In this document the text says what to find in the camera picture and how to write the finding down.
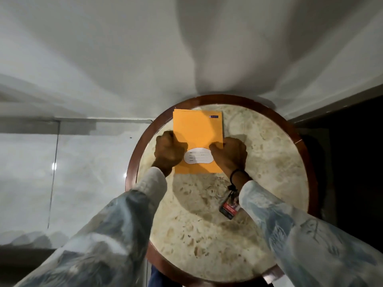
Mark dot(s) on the person's right hand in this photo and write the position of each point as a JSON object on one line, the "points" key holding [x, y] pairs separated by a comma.
{"points": [[230, 156]]}

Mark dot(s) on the person's left hand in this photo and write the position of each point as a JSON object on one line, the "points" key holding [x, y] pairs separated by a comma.
{"points": [[167, 152]]}

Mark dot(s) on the person's right fingers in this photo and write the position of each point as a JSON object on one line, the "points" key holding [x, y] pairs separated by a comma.
{"points": [[217, 149]]}

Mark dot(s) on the person's left fingers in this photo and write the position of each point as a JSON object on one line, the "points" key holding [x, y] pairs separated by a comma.
{"points": [[175, 140]]}

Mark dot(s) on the orange notebook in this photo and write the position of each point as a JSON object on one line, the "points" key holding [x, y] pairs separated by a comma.
{"points": [[197, 131]]}

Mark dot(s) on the person's left forearm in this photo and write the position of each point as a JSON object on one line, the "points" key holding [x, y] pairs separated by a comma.
{"points": [[98, 236]]}

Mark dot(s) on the person's right forearm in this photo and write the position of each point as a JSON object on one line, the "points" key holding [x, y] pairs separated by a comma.
{"points": [[299, 236]]}

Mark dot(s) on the black wrist band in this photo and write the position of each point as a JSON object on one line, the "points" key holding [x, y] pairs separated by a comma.
{"points": [[238, 173]]}

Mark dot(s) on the red and black id badge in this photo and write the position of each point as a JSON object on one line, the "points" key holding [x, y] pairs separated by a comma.
{"points": [[229, 206]]}

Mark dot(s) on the round marble wooden-rimmed table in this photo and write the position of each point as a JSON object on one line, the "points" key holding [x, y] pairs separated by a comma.
{"points": [[221, 230]]}

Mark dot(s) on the person's blue trouser leg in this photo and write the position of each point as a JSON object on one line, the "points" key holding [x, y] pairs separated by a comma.
{"points": [[161, 279]]}

